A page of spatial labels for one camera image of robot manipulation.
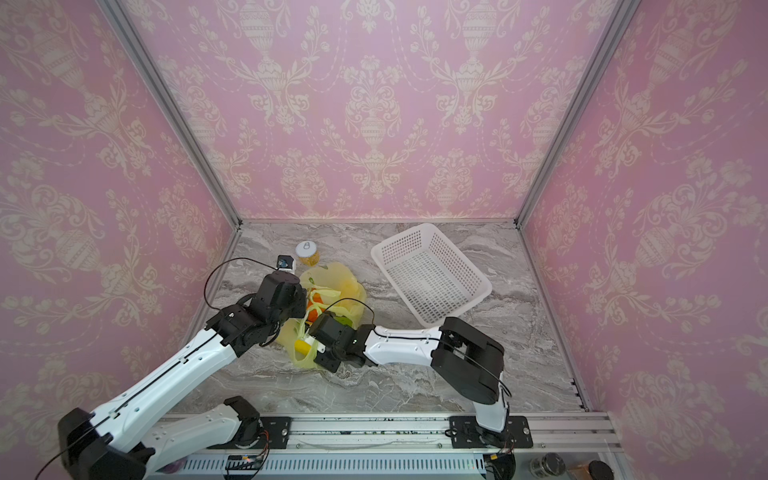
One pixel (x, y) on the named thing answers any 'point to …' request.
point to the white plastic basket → (435, 277)
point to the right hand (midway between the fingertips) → (322, 348)
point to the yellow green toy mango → (302, 346)
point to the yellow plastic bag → (329, 287)
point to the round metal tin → (549, 465)
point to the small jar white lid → (307, 252)
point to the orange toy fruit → (313, 314)
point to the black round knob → (600, 470)
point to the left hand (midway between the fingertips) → (299, 293)
